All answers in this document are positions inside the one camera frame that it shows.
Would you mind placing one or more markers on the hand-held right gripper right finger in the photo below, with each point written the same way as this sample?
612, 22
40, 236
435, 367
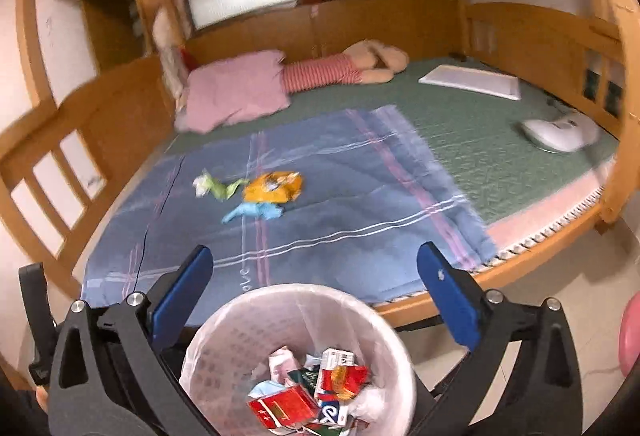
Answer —
447, 301

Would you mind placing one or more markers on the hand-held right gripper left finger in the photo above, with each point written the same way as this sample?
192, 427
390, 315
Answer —
182, 296

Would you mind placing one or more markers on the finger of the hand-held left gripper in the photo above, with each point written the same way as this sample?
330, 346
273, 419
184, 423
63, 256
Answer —
35, 311

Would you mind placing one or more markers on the white mesh trash bin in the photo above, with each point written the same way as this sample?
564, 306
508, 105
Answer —
240, 331

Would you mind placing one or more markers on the light blue glove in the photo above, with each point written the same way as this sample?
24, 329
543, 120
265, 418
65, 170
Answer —
252, 211

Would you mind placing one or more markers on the green white wrapper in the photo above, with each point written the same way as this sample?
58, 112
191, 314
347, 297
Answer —
215, 186

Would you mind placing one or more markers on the pink wrapper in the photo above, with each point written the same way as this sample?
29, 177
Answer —
282, 361

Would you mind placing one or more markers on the white plastic bag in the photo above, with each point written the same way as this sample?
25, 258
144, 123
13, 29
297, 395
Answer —
372, 398

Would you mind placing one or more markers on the white red barcode box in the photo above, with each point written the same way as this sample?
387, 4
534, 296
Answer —
337, 357

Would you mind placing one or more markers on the blue face mask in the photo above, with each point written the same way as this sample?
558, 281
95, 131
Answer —
265, 388

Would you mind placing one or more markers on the red snack wrapper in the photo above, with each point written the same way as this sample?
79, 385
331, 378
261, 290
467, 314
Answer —
347, 376

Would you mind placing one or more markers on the yellow snack bag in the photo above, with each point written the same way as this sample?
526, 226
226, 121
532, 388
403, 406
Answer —
272, 186

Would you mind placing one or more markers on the dark green drink carton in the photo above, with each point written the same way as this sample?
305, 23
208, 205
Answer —
305, 375

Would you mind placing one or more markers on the red white carton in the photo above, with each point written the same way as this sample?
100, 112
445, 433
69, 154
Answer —
280, 408

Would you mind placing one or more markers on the white teal medicine box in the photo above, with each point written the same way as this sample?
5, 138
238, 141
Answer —
331, 413

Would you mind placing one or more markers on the pink mattress cover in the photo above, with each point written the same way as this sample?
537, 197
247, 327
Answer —
540, 221

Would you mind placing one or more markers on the blue plaid bed sheet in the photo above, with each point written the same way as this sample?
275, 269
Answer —
350, 196

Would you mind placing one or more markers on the green patterned bed mat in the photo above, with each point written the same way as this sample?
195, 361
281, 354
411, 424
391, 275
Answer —
475, 141

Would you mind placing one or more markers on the pink stool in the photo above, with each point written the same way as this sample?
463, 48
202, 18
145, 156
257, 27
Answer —
631, 336

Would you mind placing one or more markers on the white handheld vacuum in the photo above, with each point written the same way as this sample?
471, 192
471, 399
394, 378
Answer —
560, 129

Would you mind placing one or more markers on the pink pillow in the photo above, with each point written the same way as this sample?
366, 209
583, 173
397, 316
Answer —
235, 91

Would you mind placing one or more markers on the white flat board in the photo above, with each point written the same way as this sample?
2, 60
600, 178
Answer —
470, 79

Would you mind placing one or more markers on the white red hanging cloth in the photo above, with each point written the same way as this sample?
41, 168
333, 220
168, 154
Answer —
172, 71

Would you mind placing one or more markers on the white hanging plush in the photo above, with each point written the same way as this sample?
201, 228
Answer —
162, 29

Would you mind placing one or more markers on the wooden bunk bed frame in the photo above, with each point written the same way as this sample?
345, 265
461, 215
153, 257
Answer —
115, 116

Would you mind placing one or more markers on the wooden wall cabinet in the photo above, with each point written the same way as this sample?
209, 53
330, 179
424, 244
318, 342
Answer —
320, 26

